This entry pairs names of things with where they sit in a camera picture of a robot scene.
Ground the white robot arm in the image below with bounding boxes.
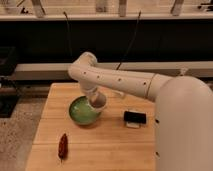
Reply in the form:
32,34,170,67
68,52,213,171

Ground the left black hanging cable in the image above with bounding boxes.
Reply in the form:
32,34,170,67
62,11,74,63

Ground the black hanging cable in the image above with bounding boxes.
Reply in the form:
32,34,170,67
115,10,142,71
62,11,74,63

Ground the green ceramic bowl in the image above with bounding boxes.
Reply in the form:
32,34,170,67
69,96,102,125

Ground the right black hanging cable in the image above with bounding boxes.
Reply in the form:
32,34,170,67
115,10,142,71

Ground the red dried chili pepper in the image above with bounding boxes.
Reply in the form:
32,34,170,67
58,134,68,160

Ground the white plastic bottle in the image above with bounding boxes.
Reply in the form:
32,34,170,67
114,91,126,99

